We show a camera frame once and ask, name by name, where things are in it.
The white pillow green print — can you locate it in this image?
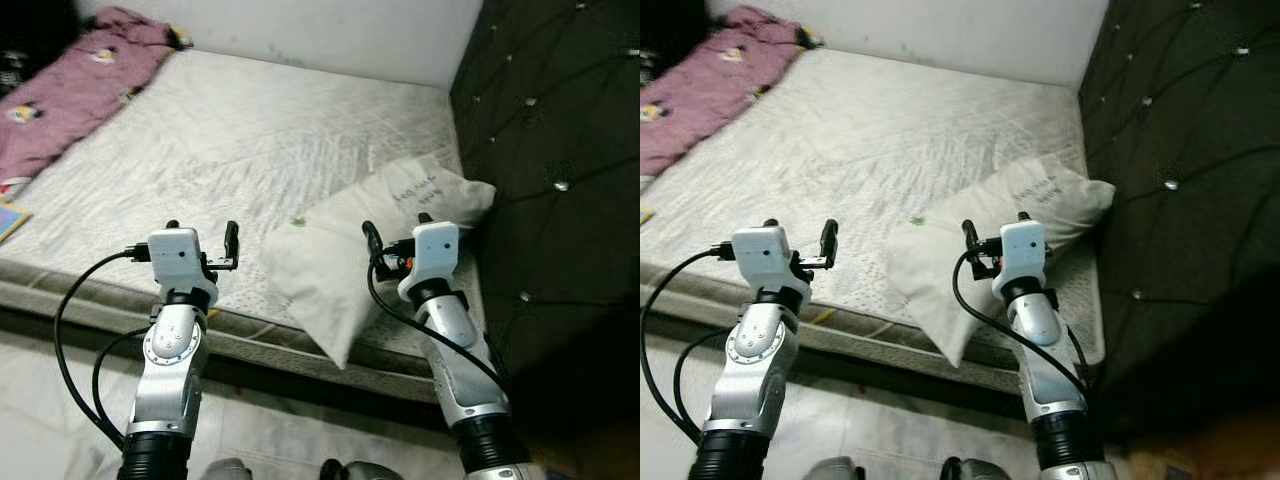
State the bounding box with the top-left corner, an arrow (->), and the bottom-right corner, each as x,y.
261,154 -> 499,370
884,154 -> 1117,367

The pink cartoon print blanket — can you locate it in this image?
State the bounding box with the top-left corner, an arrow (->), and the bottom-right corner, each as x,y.
640,4 -> 817,180
0,7 -> 192,187

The white quilted mattress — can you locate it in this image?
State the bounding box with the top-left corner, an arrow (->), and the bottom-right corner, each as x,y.
640,48 -> 1107,372
0,48 -> 487,377

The dark bed base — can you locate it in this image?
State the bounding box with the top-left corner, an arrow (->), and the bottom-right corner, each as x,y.
640,310 -> 1031,421
0,305 -> 456,433

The black tufted headboard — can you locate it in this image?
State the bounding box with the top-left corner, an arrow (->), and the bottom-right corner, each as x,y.
1077,0 -> 1280,443
449,0 -> 641,433

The grey robot right leg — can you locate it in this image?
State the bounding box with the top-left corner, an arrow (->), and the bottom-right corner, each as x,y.
319,457 -> 407,480
939,457 -> 1027,480

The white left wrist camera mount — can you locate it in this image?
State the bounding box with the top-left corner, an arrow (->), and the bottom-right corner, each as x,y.
731,226 -> 807,302
146,228 -> 220,307

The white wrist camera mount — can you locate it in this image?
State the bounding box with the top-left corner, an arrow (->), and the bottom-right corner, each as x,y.
397,222 -> 462,302
146,228 -> 220,307
731,226 -> 807,302
991,220 -> 1049,297

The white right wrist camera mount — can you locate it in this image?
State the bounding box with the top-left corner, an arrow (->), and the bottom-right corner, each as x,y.
991,220 -> 1049,297
397,222 -> 462,302

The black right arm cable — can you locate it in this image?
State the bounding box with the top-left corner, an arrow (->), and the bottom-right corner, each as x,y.
951,250 -> 1091,399
366,255 -> 513,401

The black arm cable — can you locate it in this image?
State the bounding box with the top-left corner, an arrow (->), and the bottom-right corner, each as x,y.
90,326 -> 153,443
53,245 -> 153,451
672,328 -> 739,439
366,255 -> 513,401
951,250 -> 1091,399
640,243 -> 736,446

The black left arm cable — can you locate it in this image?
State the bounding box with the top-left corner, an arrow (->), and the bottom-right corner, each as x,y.
53,245 -> 153,451
90,326 -> 153,443
640,243 -> 736,446
672,328 -> 739,439

